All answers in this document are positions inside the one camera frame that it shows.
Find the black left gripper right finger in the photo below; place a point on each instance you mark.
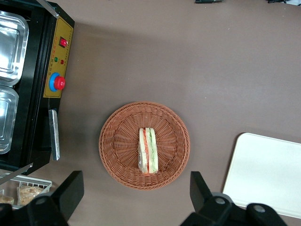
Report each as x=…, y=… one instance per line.
x=200, y=195

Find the round brown wicker basket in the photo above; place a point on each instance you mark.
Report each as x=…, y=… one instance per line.
x=117, y=146

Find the plastic-wrapped triangle sandwich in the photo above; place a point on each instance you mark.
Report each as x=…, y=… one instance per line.
x=151, y=150

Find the red emergency stop button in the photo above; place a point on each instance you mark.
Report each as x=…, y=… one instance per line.
x=58, y=83

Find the silver foil tray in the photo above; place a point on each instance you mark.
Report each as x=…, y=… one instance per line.
x=11, y=47
x=7, y=117

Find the beige plastic serving tray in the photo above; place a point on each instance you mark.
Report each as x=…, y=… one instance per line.
x=265, y=171

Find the black tray sealing machine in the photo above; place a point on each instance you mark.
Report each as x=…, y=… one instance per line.
x=35, y=70

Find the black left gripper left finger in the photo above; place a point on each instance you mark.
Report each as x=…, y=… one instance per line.
x=68, y=193

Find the clear bag of fried snacks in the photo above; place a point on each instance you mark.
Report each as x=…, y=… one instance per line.
x=5, y=200
x=28, y=194

